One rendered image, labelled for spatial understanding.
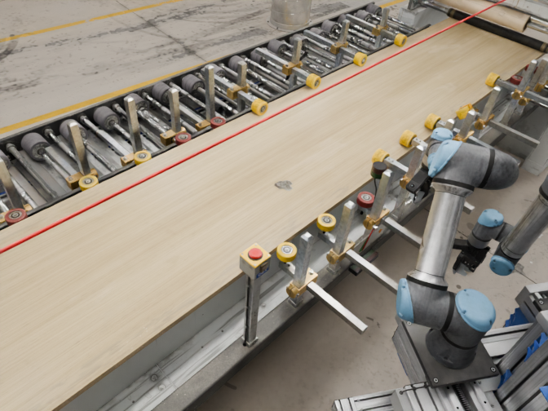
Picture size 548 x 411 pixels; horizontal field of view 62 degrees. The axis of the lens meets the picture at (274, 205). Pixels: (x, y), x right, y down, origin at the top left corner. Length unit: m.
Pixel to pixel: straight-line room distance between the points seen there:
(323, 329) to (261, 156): 1.07
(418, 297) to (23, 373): 1.21
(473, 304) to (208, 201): 1.16
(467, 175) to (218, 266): 0.95
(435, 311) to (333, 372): 1.31
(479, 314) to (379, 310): 1.52
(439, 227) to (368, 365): 1.43
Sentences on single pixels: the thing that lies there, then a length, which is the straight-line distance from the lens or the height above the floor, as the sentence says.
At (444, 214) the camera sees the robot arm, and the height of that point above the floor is 1.43.
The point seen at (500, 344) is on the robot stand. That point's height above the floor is 0.95.
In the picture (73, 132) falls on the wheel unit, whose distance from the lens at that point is 2.14.
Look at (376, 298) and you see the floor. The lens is 2.90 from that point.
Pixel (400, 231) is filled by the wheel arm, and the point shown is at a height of 0.86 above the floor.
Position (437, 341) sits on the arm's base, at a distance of 1.50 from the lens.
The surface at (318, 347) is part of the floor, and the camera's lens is 2.64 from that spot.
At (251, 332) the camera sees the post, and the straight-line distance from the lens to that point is 1.73.
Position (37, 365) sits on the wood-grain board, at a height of 0.90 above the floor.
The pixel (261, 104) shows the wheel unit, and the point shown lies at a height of 0.97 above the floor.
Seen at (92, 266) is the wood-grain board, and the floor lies 0.90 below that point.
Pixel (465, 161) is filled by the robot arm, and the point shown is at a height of 1.55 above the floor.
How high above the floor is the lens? 2.30
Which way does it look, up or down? 44 degrees down
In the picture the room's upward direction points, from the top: 6 degrees clockwise
